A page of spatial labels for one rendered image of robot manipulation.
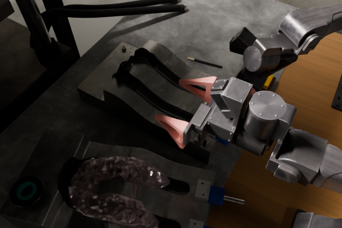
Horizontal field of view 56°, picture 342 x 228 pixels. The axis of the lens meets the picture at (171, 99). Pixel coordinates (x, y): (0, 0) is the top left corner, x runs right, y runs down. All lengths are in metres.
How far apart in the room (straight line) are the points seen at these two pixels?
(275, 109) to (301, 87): 0.74
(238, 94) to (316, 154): 0.16
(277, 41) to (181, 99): 0.39
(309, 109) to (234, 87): 0.70
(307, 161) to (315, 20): 0.33
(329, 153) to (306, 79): 0.72
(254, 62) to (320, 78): 0.61
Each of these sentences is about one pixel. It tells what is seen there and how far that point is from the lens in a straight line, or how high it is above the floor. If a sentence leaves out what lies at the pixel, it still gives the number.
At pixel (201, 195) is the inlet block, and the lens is 0.88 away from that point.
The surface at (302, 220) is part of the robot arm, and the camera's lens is 0.85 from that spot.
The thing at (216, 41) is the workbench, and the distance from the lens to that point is 1.34.
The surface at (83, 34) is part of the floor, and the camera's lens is 2.64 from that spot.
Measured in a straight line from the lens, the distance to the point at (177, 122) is 0.57.
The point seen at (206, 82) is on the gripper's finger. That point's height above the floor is 1.23.
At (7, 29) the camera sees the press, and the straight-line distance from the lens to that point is 1.56.
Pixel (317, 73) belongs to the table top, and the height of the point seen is 0.80.
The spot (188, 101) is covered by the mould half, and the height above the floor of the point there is 0.89.
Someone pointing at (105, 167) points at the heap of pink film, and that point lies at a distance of 0.90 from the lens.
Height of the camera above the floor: 1.70
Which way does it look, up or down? 53 degrees down
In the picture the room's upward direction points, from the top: straight up
